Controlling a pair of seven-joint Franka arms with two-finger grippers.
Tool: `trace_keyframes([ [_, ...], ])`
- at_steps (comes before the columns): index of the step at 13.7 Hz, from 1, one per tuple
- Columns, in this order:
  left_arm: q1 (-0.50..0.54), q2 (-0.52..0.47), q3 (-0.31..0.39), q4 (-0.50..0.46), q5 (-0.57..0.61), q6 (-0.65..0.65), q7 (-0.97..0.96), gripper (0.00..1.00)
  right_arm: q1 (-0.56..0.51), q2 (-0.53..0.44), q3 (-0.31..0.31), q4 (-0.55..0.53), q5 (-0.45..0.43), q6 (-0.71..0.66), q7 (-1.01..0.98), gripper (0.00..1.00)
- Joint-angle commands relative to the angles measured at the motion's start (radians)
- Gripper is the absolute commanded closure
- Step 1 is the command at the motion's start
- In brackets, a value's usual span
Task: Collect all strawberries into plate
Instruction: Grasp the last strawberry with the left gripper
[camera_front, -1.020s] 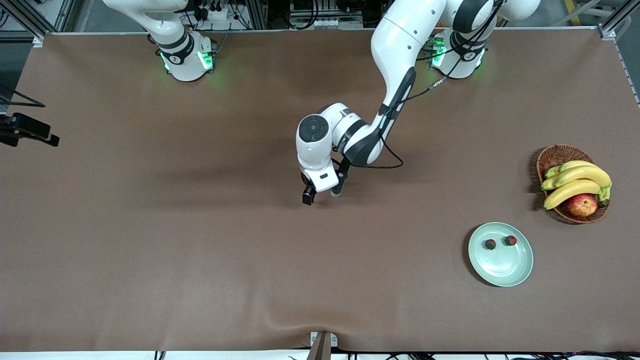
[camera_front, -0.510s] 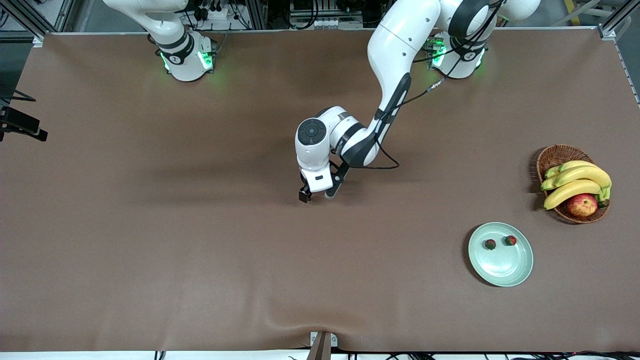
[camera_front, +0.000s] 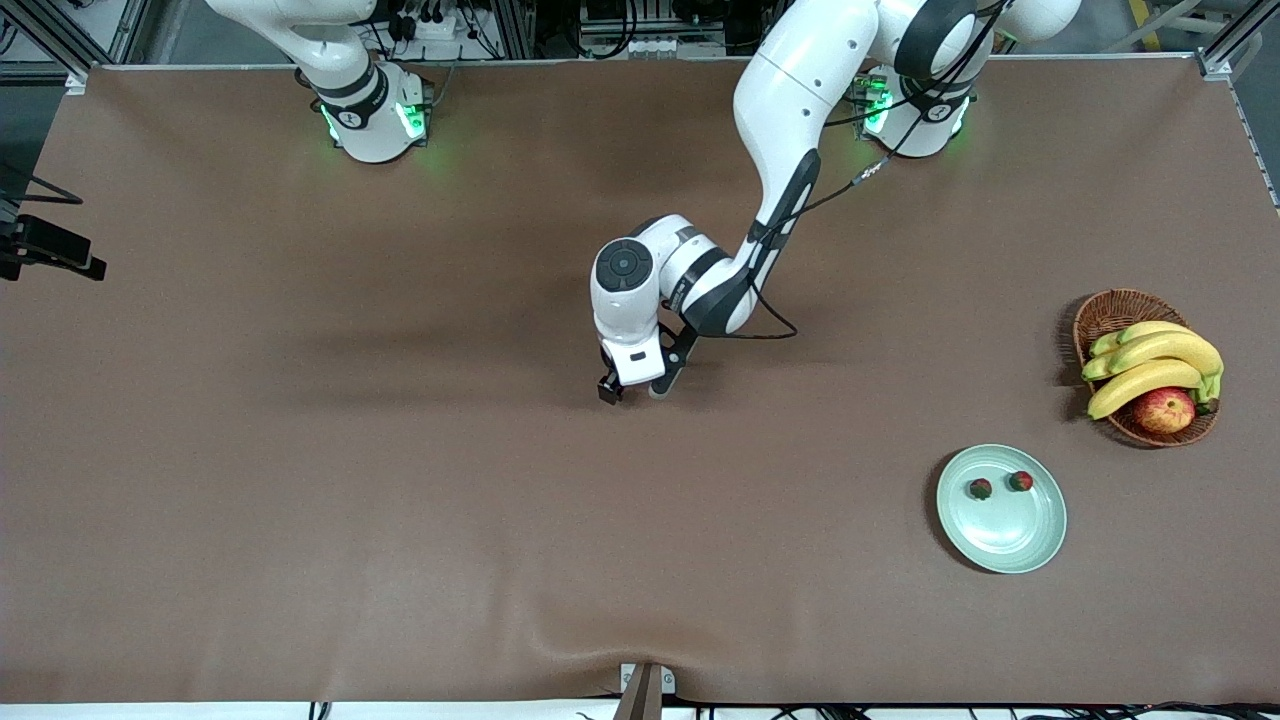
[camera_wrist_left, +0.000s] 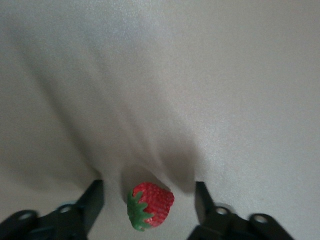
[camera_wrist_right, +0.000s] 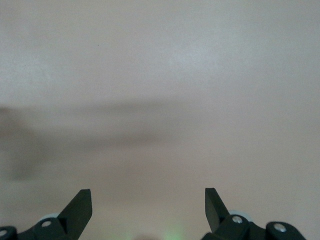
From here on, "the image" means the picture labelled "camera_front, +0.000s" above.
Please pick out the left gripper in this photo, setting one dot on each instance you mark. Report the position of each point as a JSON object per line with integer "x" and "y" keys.
{"x": 608, "y": 386}

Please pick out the red strawberry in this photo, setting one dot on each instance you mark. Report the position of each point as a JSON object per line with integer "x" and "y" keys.
{"x": 980, "y": 489}
{"x": 1020, "y": 481}

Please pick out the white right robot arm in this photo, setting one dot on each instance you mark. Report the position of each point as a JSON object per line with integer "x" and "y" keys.
{"x": 365, "y": 120}

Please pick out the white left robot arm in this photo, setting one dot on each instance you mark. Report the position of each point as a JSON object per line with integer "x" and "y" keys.
{"x": 790, "y": 100}

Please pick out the pale green plate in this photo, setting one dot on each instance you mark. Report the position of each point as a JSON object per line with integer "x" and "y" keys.
{"x": 1000, "y": 530}

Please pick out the brown table mat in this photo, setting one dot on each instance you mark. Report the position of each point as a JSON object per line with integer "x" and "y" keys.
{"x": 400, "y": 560}

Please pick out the metal pole clamp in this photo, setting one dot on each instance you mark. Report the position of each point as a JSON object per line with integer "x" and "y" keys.
{"x": 645, "y": 695}

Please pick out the white power strip with plugs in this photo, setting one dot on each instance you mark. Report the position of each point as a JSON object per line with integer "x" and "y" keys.
{"x": 435, "y": 25}

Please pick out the brown wicker basket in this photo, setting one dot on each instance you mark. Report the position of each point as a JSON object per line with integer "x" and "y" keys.
{"x": 1115, "y": 312}

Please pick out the yellow banana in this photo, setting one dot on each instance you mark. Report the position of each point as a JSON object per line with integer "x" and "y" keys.
{"x": 1140, "y": 330}
{"x": 1140, "y": 382}
{"x": 1170, "y": 348}

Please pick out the red apple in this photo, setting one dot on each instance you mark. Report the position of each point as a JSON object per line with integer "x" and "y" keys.
{"x": 1164, "y": 411}

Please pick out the aluminium frame strut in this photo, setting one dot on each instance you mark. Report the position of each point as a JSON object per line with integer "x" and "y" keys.
{"x": 1215, "y": 62}
{"x": 75, "y": 78}

